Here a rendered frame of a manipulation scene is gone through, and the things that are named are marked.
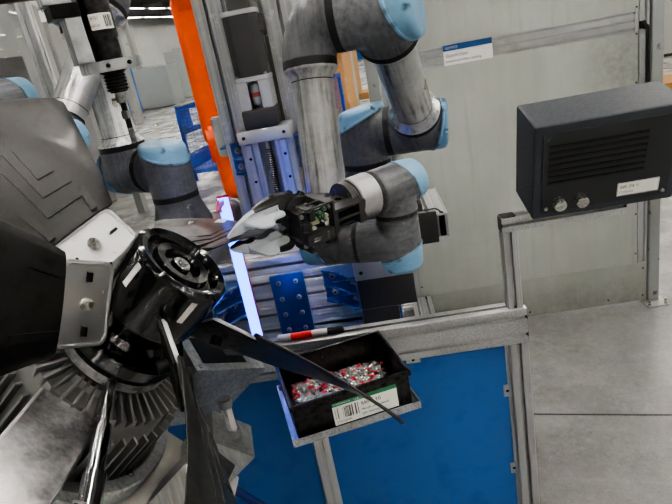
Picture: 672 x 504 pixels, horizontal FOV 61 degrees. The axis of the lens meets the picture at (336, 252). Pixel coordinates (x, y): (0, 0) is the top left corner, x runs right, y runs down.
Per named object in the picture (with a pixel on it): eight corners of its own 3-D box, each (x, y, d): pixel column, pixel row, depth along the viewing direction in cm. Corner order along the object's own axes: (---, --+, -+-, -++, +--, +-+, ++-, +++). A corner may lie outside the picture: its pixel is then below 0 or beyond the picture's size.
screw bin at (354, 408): (297, 443, 97) (288, 409, 94) (280, 391, 112) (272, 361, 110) (416, 404, 101) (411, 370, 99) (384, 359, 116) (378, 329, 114)
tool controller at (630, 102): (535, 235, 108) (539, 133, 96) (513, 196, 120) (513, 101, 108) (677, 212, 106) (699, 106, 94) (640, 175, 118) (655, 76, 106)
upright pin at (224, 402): (225, 441, 81) (214, 403, 79) (228, 431, 83) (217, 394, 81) (240, 439, 81) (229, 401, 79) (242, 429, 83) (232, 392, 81)
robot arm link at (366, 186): (352, 168, 97) (357, 213, 101) (330, 176, 95) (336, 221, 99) (381, 176, 92) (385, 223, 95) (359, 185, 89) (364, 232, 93)
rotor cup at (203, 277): (155, 405, 64) (224, 326, 61) (41, 331, 61) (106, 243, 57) (188, 341, 78) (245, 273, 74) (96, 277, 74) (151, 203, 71)
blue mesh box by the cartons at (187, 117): (191, 182, 757) (170, 107, 723) (230, 159, 871) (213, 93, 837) (252, 174, 732) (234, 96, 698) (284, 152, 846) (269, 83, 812)
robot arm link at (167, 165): (176, 199, 138) (160, 144, 134) (137, 200, 145) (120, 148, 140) (208, 184, 148) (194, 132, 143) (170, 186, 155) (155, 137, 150)
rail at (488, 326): (111, 404, 125) (99, 373, 122) (117, 393, 128) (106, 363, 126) (529, 342, 118) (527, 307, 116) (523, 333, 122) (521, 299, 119)
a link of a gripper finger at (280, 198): (253, 202, 85) (303, 188, 89) (248, 200, 86) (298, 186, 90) (258, 232, 86) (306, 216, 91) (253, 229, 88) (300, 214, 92)
